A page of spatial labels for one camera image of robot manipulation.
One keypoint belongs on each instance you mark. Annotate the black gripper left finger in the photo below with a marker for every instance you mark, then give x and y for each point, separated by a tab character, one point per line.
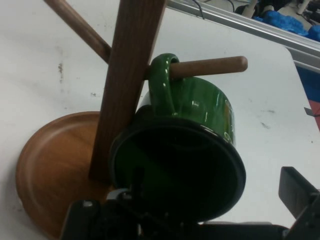
100	222

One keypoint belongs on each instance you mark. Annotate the green enamel mug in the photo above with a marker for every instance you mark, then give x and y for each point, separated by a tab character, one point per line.
200	105

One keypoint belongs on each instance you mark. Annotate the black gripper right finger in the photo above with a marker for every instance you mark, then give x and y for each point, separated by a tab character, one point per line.
302	197

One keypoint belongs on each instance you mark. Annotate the wooden mug tree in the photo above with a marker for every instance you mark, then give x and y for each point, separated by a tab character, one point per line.
125	75

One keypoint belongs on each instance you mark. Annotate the orange floor mat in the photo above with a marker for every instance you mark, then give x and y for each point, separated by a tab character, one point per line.
315	115

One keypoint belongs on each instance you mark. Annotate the aluminium frame rail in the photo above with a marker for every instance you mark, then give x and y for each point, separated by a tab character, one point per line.
250	27

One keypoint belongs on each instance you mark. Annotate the black table edge clip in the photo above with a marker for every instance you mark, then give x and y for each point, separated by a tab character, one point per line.
309	111

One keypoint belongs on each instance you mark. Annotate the blue cloth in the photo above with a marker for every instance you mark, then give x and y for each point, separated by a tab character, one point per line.
282	22

